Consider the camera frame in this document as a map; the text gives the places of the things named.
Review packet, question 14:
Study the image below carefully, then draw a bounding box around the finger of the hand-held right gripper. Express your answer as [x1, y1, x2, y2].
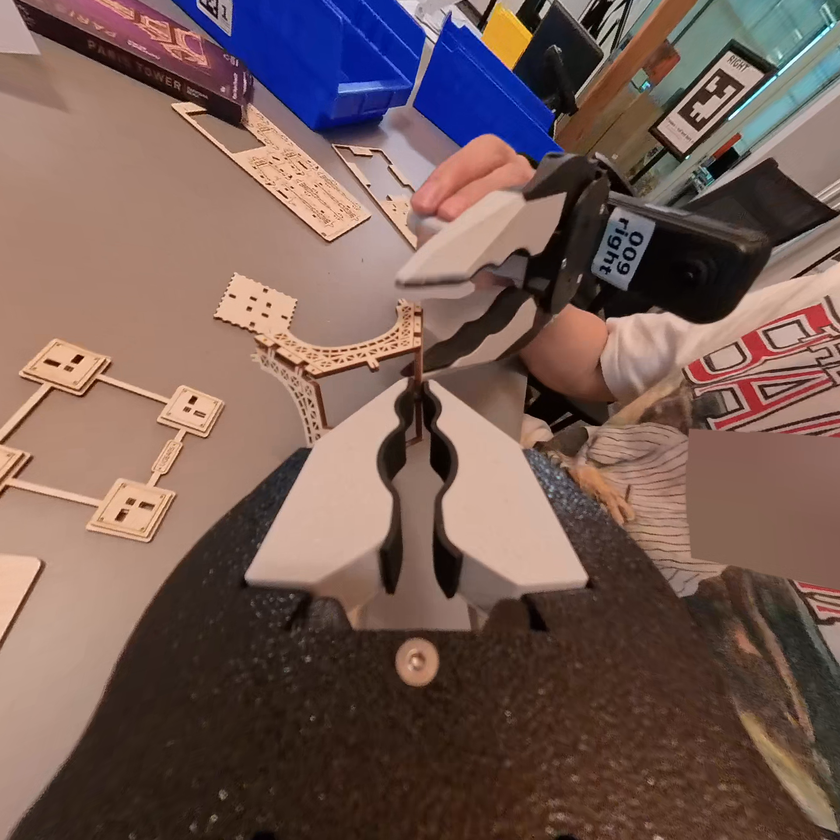
[394, 187, 560, 291]
[417, 289, 549, 380]

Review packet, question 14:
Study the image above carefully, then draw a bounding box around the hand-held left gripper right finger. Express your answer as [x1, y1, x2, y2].
[425, 382, 591, 613]

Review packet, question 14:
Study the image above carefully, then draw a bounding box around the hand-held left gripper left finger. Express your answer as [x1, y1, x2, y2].
[245, 379, 416, 616]

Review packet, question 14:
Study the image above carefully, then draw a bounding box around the wooden lattice tower arch assembly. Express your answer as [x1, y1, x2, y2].
[251, 298, 429, 448]

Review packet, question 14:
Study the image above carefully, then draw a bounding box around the person's right forearm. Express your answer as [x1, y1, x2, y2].
[518, 305, 614, 404]

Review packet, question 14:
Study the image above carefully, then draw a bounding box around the grey desk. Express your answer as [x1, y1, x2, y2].
[0, 29, 529, 828]

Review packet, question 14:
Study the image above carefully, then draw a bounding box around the person's right hand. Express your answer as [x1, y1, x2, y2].
[410, 134, 539, 224]

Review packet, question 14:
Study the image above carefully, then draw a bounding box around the cut-out wooden puzzle sheet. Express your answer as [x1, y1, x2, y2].
[331, 143, 421, 249]

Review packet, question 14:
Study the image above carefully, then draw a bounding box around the person's printed white t-shirt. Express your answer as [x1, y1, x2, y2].
[521, 262, 840, 834]

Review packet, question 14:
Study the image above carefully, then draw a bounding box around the black office chair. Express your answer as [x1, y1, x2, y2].
[514, 0, 605, 118]
[682, 157, 840, 263]

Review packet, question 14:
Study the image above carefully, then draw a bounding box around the wooden pillar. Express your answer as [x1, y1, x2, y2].
[558, 0, 697, 172]

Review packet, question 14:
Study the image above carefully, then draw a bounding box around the framed black-and-white marker sign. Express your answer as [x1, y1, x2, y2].
[648, 39, 780, 161]

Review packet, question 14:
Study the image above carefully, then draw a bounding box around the long wooden puzzle sheet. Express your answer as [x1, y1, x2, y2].
[172, 101, 371, 242]

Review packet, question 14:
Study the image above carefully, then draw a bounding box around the yellow plastic bin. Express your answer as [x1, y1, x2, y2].
[482, 3, 534, 68]

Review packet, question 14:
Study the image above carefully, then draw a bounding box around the wooden toothed square plate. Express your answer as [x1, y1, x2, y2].
[213, 272, 299, 329]

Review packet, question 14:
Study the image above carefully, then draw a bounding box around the blue plastic bin with tag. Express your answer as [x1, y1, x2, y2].
[172, 0, 426, 132]

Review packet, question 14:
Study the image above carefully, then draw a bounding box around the pale wooden board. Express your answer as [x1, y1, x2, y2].
[0, 554, 43, 647]

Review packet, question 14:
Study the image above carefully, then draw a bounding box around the dark purple puzzle box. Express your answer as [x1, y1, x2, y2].
[14, 0, 256, 127]

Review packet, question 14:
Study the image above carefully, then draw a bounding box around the white paper sheet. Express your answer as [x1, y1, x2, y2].
[0, 0, 42, 55]

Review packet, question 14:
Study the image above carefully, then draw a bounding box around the wooden four-square base frame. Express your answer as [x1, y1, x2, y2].
[0, 338, 225, 544]

